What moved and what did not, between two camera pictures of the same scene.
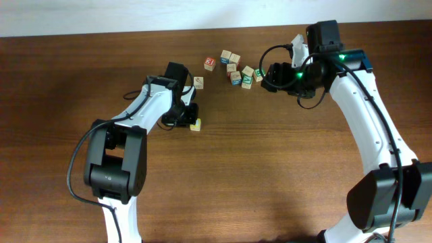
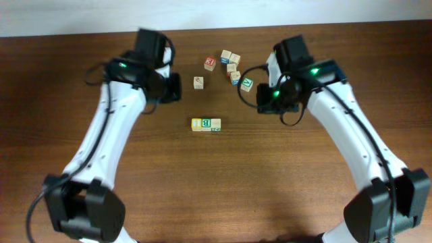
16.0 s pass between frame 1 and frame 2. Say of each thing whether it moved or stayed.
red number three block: stayed
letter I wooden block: stayed
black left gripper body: moved
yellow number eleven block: stayed
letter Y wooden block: stayed
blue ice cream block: stayed
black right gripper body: moved
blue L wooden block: stayed
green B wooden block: moved
